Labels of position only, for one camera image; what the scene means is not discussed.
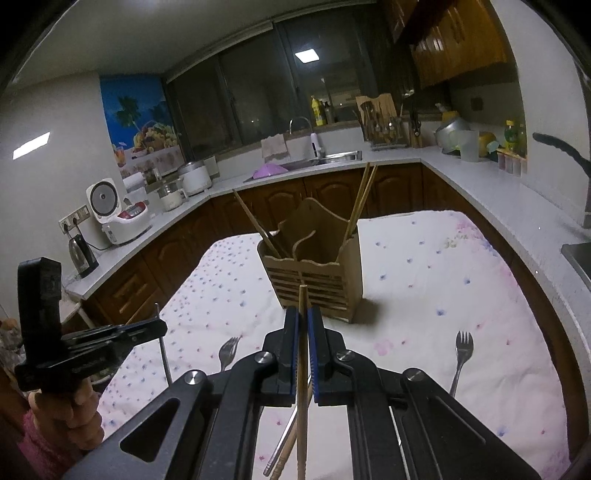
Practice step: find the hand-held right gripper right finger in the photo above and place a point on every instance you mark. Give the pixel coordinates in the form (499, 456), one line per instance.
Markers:
(332, 369)

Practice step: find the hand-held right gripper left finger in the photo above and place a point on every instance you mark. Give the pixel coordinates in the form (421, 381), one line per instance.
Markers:
(277, 360)

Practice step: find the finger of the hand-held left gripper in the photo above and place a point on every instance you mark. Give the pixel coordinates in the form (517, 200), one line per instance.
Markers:
(101, 348)
(120, 328)

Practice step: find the metal chopstick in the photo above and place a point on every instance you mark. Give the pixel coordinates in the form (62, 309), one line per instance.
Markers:
(272, 459)
(164, 364)

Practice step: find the wooden chopstick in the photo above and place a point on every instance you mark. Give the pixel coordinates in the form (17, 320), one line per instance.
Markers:
(357, 203)
(256, 221)
(289, 450)
(365, 198)
(303, 295)

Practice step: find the wooden utensil holder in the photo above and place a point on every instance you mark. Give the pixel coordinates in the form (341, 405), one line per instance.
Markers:
(318, 277)

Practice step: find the person's left forearm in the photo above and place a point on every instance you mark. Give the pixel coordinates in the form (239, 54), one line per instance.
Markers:
(39, 443)

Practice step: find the dish rack with utensils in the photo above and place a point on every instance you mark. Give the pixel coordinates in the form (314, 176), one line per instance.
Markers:
(383, 131)

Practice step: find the person's left hand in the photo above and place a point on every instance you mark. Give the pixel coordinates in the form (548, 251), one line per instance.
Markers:
(78, 410)

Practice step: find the metal fork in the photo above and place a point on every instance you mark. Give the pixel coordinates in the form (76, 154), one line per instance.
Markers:
(229, 353)

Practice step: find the steel electric kettle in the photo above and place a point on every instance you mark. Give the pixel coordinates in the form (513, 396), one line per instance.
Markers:
(83, 258)

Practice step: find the wooden lower cabinets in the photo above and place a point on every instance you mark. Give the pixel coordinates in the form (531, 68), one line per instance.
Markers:
(152, 263)

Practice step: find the wooden cabinets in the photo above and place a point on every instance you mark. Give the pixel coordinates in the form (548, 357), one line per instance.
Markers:
(152, 263)
(457, 41)

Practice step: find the white rice cooker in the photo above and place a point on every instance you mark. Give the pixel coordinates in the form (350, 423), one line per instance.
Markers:
(124, 221)

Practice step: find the white floral tablecloth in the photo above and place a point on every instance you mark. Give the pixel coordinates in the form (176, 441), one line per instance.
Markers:
(415, 286)

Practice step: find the small metal spork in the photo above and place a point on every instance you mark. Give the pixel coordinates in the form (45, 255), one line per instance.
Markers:
(464, 344)

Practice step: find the small white cooking pot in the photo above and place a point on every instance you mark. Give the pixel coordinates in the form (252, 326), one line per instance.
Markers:
(171, 198)

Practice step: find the paper towel roll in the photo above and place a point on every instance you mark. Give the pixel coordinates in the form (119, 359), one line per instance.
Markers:
(135, 184)

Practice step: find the silver rice cooker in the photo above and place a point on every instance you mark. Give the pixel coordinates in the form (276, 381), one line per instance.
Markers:
(196, 180)

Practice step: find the ceiling light panel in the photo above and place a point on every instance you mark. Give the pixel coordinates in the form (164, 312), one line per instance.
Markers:
(31, 145)

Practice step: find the steel kitchen sink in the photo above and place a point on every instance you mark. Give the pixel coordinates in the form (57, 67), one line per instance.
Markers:
(332, 158)

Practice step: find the beige dishcloth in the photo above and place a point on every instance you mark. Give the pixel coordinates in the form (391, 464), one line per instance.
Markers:
(274, 146)

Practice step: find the white tap water purifier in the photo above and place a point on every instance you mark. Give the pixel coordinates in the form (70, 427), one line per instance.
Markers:
(316, 146)

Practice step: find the white kitchen countertop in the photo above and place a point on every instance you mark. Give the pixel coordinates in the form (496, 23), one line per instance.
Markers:
(485, 189)

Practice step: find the chrome kitchen faucet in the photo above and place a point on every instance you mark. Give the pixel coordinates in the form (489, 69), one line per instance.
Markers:
(293, 123)

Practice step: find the yellow dish soap bottle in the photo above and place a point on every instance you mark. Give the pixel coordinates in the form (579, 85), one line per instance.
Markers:
(317, 113)

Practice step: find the dark bottle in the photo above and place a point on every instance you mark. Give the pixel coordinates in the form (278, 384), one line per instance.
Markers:
(328, 114)

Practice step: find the translucent plastic cup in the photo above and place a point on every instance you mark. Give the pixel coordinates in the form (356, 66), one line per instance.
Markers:
(468, 146)

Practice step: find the metal bowl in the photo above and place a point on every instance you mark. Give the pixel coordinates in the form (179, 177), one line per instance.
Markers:
(450, 131)

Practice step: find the dark kitchen window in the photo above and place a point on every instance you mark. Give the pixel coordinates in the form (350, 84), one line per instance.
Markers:
(258, 92)

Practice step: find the wooden cutting board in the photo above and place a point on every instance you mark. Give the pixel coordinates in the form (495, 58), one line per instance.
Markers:
(383, 104)

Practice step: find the row of spice jars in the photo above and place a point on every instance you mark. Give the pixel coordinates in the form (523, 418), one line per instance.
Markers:
(511, 162)

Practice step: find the cooking oil bottle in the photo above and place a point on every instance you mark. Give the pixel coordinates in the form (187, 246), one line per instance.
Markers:
(509, 137)

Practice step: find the wooden upper cabinets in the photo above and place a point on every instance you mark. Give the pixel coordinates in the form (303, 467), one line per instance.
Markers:
(457, 41)

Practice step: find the wall power outlet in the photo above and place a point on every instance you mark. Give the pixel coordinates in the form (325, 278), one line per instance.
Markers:
(74, 219)

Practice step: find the tropical fruit wall poster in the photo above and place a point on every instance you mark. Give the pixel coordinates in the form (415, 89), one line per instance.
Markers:
(138, 115)

